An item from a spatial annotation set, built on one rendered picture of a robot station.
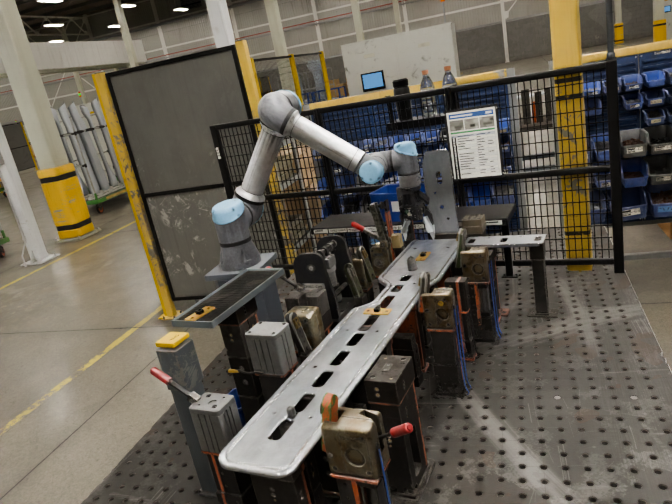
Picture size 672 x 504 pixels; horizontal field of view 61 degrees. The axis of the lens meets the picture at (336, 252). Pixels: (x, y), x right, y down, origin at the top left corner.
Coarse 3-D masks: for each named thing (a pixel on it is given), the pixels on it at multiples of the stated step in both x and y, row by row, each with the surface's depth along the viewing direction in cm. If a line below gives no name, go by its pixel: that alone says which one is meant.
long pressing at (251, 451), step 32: (416, 256) 213; (448, 256) 207; (384, 288) 189; (416, 288) 185; (352, 320) 171; (384, 320) 167; (320, 352) 155; (352, 352) 152; (288, 384) 142; (352, 384) 137; (256, 416) 131; (320, 416) 126; (224, 448) 121; (256, 448) 120; (288, 448) 118
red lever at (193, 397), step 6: (150, 372) 134; (156, 372) 133; (162, 372) 134; (162, 378) 133; (168, 378) 133; (168, 384) 133; (174, 384) 133; (180, 390) 132; (186, 390) 133; (192, 396) 131; (198, 396) 132; (192, 402) 131
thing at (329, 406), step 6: (324, 396) 114; (330, 396) 113; (336, 396) 115; (324, 402) 113; (330, 402) 113; (336, 402) 115; (324, 408) 113; (330, 408) 113; (336, 408) 116; (324, 414) 114; (330, 414) 113; (336, 414) 116; (324, 420) 114; (330, 420) 114; (336, 420) 117; (324, 450) 117
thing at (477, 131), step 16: (448, 112) 244; (464, 112) 241; (480, 112) 238; (496, 112) 235; (448, 128) 246; (464, 128) 243; (480, 128) 240; (496, 128) 238; (448, 144) 249; (464, 144) 246; (480, 144) 243; (496, 144) 240; (464, 160) 248; (480, 160) 245; (496, 160) 242; (464, 176) 251; (480, 176) 248; (496, 176) 245
